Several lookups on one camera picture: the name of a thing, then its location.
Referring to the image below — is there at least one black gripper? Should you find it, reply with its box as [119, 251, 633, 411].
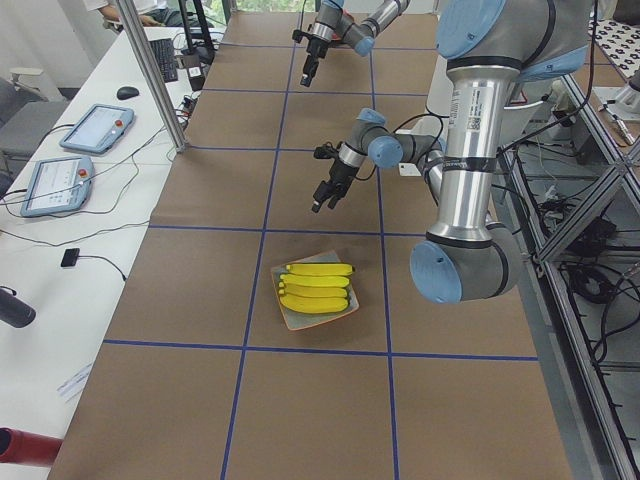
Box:
[311, 160, 359, 213]
[300, 37, 330, 86]

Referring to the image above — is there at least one bright yellow banana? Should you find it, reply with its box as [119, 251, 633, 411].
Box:
[280, 294, 349, 315]

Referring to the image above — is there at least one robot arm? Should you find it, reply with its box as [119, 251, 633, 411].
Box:
[314, 1, 593, 303]
[292, 0, 410, 87]

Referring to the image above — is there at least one grey square plate orange rim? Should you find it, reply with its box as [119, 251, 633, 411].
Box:
[270, 250, 360, 331]

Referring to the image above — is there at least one black keyboard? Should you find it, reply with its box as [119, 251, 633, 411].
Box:
[149, 38, 178, 83]

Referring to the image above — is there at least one black computer mouse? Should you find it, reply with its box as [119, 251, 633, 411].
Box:
[116, 86, 140, 101]

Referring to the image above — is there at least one teach pendant far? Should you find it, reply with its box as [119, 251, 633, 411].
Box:
[59, 104, 135, 155]

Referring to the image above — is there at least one teach pendant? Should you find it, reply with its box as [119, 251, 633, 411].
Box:
[59, 104, 135, 155]
[20, 155, 94, 218]

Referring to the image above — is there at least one small black box on desk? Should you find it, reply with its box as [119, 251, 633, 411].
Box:
[60, 248, 80, 268]

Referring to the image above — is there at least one teach pendant near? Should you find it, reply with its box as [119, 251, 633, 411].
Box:
[20, 155, 94, 218]

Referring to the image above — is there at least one black cylinder on desk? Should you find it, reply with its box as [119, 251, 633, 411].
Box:
[0, 286, 36, 328]

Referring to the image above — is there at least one red cylinder object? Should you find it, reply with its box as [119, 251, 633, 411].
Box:
[1, 427, 63, 467]

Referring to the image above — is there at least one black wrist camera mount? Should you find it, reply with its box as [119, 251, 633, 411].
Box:
[313, 142, 342, 160]
[292, 29, 312, 43]

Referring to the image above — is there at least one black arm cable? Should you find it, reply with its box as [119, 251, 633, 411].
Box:
[357, 112, 449, 181]

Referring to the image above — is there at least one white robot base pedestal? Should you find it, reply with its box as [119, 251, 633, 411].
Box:
[397, 114, 451, 177]

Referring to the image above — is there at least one aluminium frame post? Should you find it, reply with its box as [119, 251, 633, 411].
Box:
[116, 0, 187, 153]

